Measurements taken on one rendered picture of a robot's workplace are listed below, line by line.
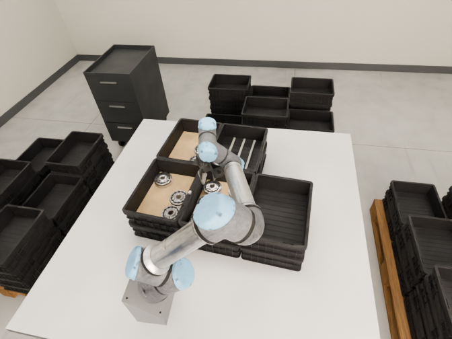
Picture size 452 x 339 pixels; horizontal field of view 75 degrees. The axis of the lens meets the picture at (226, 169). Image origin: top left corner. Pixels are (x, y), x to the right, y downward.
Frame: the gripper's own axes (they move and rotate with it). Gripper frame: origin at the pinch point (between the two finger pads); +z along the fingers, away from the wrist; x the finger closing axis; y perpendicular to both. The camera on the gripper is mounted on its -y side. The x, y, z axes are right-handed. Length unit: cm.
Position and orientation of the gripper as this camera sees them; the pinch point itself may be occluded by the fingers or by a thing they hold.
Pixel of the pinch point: (209, 181)
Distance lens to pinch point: 146.9
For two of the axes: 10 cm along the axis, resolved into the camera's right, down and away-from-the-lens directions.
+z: -0.4, 7.1, 7.1
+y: -4.9, -6.3, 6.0
